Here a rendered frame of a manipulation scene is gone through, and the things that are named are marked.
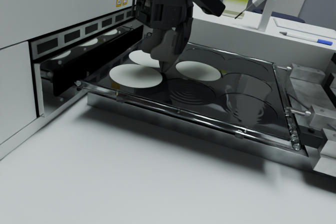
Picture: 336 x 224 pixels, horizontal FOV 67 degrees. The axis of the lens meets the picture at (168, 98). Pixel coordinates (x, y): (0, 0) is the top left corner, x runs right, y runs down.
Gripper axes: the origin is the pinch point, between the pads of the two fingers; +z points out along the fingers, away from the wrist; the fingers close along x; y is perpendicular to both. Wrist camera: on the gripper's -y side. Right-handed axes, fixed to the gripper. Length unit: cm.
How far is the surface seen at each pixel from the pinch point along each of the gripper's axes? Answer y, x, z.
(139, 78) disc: 6.7, 1.3, 1.4
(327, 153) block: -11.5, 28.9, 3.0
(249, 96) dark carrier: -10.8, 13.2, 1.6
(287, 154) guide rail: -10.8, 24.1, 7.2
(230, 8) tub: -35.7, -19.8, -7.6
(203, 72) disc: -8.4, 2.0, 1.5
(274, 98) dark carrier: -15.2, 15.8, 1.5
